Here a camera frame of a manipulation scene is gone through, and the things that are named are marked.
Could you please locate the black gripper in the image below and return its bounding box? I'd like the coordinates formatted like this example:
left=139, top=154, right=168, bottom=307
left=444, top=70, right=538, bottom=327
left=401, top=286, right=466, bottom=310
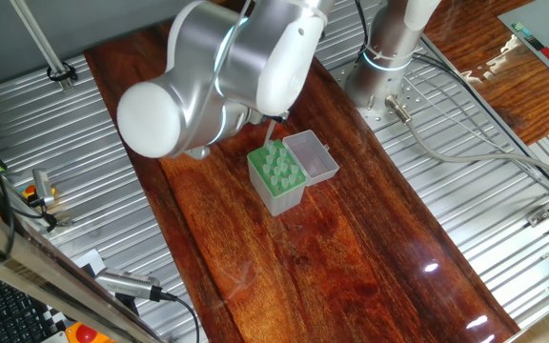
left=250, top=111, right=291, bottom=128

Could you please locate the translucent tip box green rack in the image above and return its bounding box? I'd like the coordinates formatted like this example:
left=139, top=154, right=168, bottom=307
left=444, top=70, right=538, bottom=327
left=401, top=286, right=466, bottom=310
left=247, top=138, right=308, bottom=218

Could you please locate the clear hinged box lid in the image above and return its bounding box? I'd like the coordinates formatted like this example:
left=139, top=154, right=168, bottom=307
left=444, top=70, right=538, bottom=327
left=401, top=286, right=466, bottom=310
left=281, top=129, right=341, bottom=188

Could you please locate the glossy wood grain board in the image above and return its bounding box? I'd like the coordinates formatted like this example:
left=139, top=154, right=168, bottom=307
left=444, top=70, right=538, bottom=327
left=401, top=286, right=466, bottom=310
left=421, top=0, right=549, bottom=147
left=83, top=18, right=521, bottom=343

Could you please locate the black white calibration sheet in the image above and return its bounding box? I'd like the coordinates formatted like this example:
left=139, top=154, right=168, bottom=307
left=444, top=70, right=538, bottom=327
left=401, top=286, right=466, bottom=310
left=39, top=247, right=109, bottom=337

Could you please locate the silver metal clamp device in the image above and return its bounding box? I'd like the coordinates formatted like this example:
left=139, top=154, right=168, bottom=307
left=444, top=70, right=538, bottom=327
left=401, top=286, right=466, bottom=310
left=31, top=168, right=57, bottom=207

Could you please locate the slanted aluminium pole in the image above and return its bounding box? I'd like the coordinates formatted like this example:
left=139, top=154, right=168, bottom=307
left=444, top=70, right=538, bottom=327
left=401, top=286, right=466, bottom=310
left=9, top=0, right=74, bottom=92

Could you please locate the small multicolour strip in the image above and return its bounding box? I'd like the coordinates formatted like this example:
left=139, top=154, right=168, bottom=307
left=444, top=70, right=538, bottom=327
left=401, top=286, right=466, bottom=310
left=511, top=21, right=534, bottom=38

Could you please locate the orange emergency stop box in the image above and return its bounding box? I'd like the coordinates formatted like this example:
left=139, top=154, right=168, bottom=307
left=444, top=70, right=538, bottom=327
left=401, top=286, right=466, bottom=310
left=63, top=321, right=117, bottom=343

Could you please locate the black keyboard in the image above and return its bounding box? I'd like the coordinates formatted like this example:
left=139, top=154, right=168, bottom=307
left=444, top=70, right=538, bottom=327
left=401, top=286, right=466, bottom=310
left=0, top=266, right=69, bottom=343

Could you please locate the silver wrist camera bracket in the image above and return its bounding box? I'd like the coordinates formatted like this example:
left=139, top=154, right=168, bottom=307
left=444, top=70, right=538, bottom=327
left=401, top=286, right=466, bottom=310
left=182, top=144, right=213, bottom=161

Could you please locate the grey cable metal connector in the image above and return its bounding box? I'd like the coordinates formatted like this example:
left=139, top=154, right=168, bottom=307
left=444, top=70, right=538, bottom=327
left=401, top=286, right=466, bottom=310
left=383, top=93, right=549, bottom=190

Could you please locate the black hanging cable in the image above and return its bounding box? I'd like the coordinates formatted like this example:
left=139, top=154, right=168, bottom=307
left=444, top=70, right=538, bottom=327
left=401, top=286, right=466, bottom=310
left=354, top=0, right=372, bottom=63

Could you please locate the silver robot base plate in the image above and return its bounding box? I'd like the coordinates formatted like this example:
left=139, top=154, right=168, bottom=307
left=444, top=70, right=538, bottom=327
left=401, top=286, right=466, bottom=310
left=330, top=56, right=450, bottom=133

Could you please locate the silver ribbed exterior camera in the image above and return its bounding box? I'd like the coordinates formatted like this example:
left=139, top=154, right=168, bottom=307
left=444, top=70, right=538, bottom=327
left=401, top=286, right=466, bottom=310
left=93, top=266, right=165, bottom=303

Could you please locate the black exterior camera cable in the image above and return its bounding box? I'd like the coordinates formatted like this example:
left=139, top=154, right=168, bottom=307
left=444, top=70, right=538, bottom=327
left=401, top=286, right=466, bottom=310
left=159, top=291, right=202, bottom=343

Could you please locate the black ring clamp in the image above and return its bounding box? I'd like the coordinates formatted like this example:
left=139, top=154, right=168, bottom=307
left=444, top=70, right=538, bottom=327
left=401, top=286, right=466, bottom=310
left=46, top=60, right=79, bottom=83

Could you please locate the thin black cable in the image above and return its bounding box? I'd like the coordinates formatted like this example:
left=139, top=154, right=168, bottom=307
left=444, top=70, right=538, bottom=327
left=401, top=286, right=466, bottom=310
left=26, top=197, right=73, bottom=234

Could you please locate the silver corner bracket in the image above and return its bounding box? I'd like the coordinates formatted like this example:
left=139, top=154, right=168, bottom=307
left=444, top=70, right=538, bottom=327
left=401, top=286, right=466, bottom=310
left=525, top=205, right=549, bottom=228

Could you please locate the stainless steel frame bar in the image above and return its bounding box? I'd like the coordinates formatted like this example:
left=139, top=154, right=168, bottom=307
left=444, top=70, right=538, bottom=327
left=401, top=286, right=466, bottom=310
left=0, top=194, right=164, bottom=343

